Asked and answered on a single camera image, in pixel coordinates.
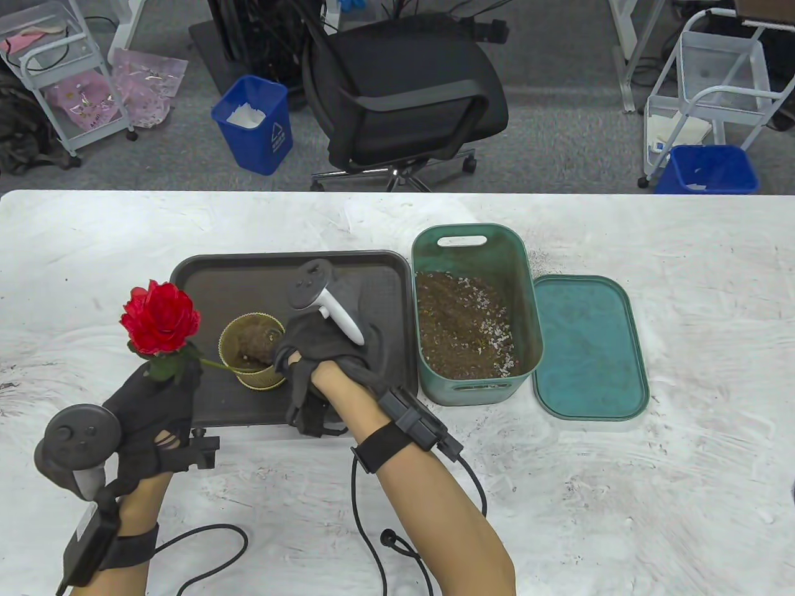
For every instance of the person's right hand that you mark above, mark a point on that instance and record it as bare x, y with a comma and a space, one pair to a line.
323, 347

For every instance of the person's left hand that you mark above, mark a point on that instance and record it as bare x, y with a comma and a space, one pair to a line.
152, 410

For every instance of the brown potting mix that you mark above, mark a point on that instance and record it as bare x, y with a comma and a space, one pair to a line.
254, 347
459, 335

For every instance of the red artificial rose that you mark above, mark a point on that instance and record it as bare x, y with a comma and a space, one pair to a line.
160, 316

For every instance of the potting mix grains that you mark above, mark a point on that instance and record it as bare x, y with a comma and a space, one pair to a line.
538, 264

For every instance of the teal plastic lid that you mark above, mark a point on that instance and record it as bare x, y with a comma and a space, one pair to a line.
590, 347

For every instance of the person's left forearm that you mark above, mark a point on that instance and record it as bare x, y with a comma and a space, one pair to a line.
143, 500

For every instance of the person's right forearm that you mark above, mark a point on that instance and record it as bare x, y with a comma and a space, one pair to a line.
435, 515

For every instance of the grey and white hand controller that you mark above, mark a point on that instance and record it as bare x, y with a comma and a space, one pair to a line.
310, 285

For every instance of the gold ribbed flower pot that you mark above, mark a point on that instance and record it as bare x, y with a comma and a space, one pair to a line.
254, 380

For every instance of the brown plastic tray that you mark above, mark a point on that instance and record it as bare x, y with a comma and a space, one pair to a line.
248, 279

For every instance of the teal plastic storage box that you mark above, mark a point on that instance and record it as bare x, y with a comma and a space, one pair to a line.
466, 264

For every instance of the blue bin with white symbol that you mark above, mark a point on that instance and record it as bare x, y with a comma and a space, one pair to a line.
254, 149

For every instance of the crumpled white paper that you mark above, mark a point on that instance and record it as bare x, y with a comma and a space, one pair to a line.
245, 117

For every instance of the black office chair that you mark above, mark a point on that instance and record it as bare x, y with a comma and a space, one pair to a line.
404, 74

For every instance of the dark fabric bag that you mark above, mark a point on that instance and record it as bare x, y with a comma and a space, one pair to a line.
25, 130

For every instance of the pink plastic bag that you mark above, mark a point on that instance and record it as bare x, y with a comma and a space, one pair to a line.
146, 81
87, 102

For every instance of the black computer tower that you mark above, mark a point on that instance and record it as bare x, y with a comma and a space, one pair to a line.
261, 37

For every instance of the white desk leg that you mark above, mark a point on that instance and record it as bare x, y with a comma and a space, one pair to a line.
130, 25
630, 56

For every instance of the white box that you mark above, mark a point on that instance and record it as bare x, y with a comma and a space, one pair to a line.
680, 133

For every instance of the plain blue bin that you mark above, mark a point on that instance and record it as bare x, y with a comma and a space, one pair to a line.
714, 167

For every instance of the white mesh rolling cart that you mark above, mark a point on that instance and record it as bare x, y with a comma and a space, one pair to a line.
761, 68

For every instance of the brown cardboard box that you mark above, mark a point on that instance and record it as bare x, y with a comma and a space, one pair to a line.
764, 9

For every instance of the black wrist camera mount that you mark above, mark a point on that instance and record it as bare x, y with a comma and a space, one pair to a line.
413, 422

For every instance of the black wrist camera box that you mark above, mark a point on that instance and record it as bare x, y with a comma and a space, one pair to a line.
87, 549

